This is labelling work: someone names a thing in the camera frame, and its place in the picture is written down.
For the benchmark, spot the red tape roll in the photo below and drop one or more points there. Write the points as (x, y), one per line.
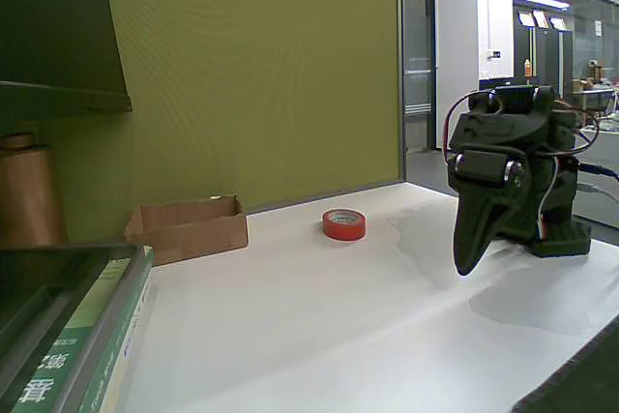
(344, 225)

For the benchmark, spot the green partition panel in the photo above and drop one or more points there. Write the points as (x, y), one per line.
(193, 69)

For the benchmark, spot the large brown paper roll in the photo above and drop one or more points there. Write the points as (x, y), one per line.
(29, 195)

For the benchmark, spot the grey partition frame post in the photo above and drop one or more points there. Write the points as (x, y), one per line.
(402, 103)

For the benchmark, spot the white paper sign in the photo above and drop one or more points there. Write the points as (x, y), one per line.
(599, 28)

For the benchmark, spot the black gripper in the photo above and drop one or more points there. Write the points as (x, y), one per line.
(479, 212)

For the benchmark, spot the white background desk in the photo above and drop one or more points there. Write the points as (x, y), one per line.
(610, 147)

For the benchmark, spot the dark green shelf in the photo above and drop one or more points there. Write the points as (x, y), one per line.
(48, 21)

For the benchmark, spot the orange bottle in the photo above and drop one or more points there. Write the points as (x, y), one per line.
(527, 68)

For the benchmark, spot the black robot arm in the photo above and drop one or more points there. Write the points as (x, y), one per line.
(561, 234)

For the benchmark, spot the white wall switch panel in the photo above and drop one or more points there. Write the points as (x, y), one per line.
(493, 53)

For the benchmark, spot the open cardboard box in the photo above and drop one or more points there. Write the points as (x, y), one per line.
(193, 234)

